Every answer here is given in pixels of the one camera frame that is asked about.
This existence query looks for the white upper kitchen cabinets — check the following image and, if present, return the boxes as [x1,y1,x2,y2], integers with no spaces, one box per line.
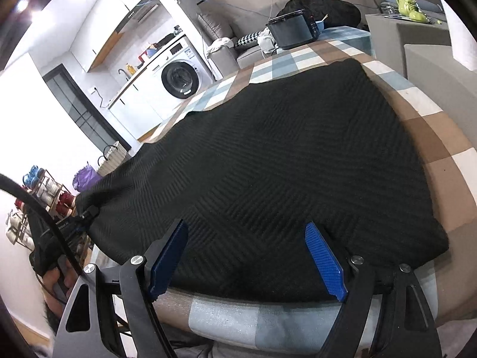
[69,0,131,73]

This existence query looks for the person's grey clothing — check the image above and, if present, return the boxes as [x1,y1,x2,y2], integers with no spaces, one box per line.
[168,339,373,358]

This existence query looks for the grey box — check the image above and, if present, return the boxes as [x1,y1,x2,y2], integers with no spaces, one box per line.
[365,13,453,79]
[404,43,477,120]

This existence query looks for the black rice cooker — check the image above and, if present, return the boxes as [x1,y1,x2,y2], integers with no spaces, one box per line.
[265,8,321,50]

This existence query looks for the black jacket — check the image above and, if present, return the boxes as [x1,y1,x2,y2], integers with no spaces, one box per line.
[278,0,363,28]

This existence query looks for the black knit garment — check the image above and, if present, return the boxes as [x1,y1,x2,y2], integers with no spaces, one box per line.
[75,58,450,303]

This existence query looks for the white washing machine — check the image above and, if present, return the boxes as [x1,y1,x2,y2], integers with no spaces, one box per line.
[147,33,214,124]

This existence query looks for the person's left forearm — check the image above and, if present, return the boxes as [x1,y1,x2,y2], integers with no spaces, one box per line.
[39,294,69,338]

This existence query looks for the dark glass door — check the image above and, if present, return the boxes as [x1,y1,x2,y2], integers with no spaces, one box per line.
[43,63,131,153]

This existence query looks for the houndstooth pillow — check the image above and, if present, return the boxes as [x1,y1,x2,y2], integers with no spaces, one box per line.
[234,29,265,47]

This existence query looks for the range hood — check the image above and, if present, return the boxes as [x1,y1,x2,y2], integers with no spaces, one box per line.
[115,0,162,36]

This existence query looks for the white cloth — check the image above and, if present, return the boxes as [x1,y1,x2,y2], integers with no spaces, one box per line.
[257,28,278,55]
[207,37,235,58]

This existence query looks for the white kitchen cabinets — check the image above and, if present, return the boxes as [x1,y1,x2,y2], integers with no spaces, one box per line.
[108,78,165,142]
[69,0,131,73]

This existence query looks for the person's left hand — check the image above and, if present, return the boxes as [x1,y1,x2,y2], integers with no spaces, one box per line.
[43,258,78,303]

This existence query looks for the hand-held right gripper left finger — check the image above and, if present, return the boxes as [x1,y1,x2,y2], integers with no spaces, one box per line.
[52,218,189,358]

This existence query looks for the white lower kitchen cabinets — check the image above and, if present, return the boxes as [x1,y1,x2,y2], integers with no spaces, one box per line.
[108,78,165,142]

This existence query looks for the metal tray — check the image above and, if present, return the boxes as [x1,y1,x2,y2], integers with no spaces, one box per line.
[384,13,435,23]

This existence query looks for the grey pillow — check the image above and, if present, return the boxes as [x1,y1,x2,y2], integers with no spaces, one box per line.
[197,13,233,41]

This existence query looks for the grey sofa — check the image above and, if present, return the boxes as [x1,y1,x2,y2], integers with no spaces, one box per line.
[207,26,276,83]

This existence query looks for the light blue checkered cloth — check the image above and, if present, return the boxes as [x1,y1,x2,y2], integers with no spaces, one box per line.
[320,26,371,56]

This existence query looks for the purple bag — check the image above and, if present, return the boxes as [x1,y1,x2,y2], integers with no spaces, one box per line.
[72,162,103,195]

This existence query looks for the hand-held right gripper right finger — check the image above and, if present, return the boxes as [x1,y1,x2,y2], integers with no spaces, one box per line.
[305,222,442,358]

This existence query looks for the group of assorted shoes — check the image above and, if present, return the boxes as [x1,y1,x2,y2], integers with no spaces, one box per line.
[5,164,77,247]

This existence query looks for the woven laundry basket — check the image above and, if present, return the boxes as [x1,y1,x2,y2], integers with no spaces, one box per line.
[97,141,129,177]

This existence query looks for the black cable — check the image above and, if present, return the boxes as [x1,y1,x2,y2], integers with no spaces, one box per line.
[0,173,83,277]

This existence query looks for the blue roll pillow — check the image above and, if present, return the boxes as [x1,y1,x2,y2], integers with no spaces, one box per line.
[384,0,442,13]

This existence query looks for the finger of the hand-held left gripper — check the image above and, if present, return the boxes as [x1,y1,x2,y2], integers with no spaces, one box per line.
[75,206,100,232]

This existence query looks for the brown blue checkered tablecloth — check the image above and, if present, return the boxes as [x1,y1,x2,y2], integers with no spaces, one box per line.
[89,37,476,353]

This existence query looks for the green frog teapot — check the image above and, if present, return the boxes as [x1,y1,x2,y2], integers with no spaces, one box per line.
[395,0,429,21]

